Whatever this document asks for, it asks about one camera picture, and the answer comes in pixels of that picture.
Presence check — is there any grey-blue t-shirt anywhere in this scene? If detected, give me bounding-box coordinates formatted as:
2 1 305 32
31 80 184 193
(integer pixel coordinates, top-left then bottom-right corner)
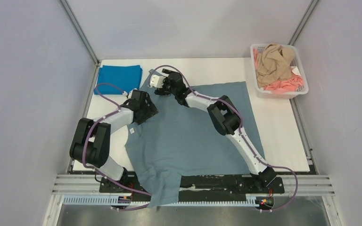
125 81 250 208

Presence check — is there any white slotted cable duct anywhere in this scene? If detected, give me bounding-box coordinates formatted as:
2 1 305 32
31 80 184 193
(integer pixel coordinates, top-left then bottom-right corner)
63 194 265 207

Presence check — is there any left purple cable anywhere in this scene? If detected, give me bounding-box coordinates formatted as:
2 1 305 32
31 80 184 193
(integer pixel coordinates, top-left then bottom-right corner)
82 82 153 212

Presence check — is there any aluminium corner post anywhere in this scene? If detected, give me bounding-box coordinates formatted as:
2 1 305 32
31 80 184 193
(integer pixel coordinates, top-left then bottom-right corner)
58 0 99 66
288 0 320 46

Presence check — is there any white plastic laundry basket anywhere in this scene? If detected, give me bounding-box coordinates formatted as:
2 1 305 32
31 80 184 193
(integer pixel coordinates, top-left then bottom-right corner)
250 43 309 99

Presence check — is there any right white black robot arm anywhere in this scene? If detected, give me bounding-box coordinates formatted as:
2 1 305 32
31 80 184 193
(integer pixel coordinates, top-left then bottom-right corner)
148 69 277 192

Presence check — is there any beige t-shirt in basket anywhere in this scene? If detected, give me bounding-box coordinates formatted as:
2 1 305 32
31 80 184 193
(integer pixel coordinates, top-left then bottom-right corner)
256 43 296 88

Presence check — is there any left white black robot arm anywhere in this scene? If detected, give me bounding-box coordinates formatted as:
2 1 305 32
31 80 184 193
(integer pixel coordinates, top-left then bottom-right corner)
69 89 158 192

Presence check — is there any folded bright blue t-shirt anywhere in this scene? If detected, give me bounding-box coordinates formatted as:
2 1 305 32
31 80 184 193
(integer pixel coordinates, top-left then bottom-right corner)
97 65 143 95

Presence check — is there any left aluminium corner post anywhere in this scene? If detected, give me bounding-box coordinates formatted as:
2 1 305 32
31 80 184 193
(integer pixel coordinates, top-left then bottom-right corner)
58 0 99 66

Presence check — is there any right aluminium corner post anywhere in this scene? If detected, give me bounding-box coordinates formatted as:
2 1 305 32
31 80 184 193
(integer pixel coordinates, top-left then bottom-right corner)
288 0 320 46

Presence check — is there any pink t-shirt in basket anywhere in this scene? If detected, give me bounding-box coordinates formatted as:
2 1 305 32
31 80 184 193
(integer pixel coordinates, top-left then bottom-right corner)
253 48 304 94

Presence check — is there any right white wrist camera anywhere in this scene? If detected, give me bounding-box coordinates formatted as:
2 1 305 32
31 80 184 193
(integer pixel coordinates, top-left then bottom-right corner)
148 75 166 89

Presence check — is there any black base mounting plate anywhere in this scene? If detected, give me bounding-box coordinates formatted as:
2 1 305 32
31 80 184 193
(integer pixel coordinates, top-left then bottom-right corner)
99 174 285 194

